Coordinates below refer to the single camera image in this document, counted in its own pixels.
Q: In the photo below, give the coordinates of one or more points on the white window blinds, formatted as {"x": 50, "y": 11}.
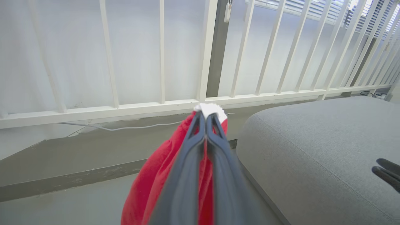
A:
{"x": 312, "y": 9}

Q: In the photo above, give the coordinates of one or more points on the red jersey with number print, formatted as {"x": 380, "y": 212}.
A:
{"x": 150, "y": 187}

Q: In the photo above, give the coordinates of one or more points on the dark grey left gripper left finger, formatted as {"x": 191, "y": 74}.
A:
{"x": 184, "y": 187}

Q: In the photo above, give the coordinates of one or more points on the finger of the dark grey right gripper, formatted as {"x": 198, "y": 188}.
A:
{"x": 389, "y": 178}
{"x": 392, "y": 167}

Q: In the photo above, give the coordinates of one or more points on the grey fabric sofa seat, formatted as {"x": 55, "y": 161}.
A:
{"x": 312, "y": 150}

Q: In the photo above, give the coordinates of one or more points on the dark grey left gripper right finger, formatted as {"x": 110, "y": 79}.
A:
{"x": 228, "y": 193}

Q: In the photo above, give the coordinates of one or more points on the white metal railing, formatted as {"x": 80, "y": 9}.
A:
{"x": 93, "y": 111}

